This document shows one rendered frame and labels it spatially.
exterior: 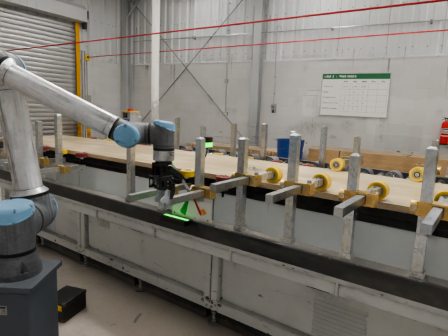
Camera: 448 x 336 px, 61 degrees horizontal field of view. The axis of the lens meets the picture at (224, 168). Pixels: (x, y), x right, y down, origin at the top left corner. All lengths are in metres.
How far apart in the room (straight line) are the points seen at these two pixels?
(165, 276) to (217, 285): 0.45
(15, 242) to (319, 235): 1.26
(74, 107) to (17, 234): 0.51
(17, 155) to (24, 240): 0.35
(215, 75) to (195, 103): 0.95
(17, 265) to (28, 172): 0.37
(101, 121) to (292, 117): 7.92
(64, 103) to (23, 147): 0.31
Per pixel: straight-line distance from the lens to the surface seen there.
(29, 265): 1.63
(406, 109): 8.65
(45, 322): 1.74
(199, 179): 1.86
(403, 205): 1.68
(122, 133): 1.44
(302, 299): 2.02
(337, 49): 9.05
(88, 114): 1.48
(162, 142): 1.57
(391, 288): 1.54
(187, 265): 2.39
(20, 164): 1.73
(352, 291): 1.64
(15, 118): 1.72
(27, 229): 1.60
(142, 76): 11.72
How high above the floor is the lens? 1.26
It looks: 9 degrees down
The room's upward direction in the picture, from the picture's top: 2 degrees clockwise
